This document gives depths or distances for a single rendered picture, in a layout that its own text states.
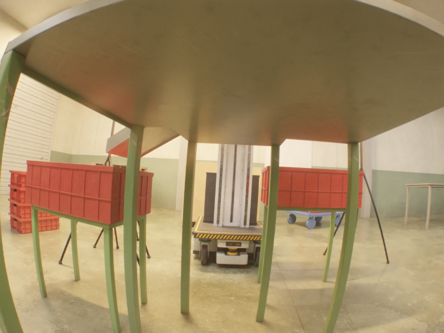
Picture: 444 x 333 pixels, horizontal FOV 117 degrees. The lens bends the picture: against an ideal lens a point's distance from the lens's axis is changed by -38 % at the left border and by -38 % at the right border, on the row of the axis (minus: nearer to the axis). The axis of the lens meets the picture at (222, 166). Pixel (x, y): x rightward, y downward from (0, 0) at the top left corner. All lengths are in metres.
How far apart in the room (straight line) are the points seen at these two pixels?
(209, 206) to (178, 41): 1.99
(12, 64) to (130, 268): 0.76
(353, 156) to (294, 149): 4.59
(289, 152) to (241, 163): 3.43
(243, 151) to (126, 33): 1.91
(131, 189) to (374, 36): 0.80
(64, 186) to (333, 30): 1.01
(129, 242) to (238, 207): 1.44
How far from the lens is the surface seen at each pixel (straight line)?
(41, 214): 2.78
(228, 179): 2.10
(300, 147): 5.55
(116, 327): 1.11
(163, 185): 5.69
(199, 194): 3.30
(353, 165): 0.95
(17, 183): 2.71
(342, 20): 0.30
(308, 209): 1.27
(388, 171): 6.74
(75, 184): 0.96
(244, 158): 2.13
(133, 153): 0.82
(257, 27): 0.30
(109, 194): 0.85
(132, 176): 0.82
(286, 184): 1.20
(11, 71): 0.46
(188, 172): 1.05
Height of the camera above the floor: 0.72
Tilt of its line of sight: 5 degrees up
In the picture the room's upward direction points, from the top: 4 degrees clockwise
